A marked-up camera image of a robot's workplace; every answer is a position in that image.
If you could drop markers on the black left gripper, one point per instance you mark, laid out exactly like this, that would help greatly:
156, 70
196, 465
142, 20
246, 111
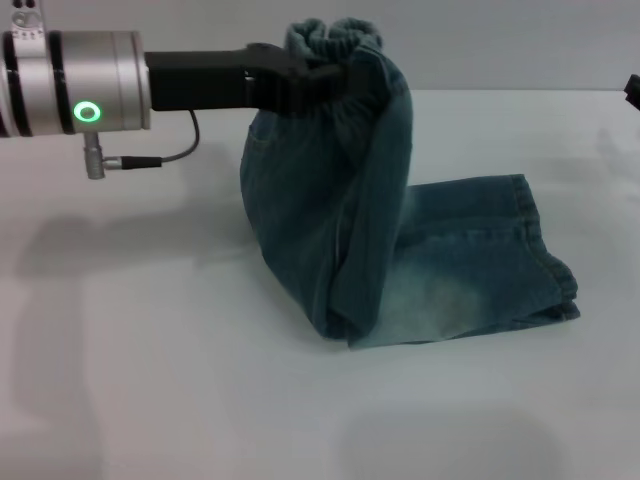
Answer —
200, 80

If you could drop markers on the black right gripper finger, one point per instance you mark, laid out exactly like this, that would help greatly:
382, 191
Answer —
634, 92

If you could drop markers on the blue denim shorts with print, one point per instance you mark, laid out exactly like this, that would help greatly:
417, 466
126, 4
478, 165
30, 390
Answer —
360, 210

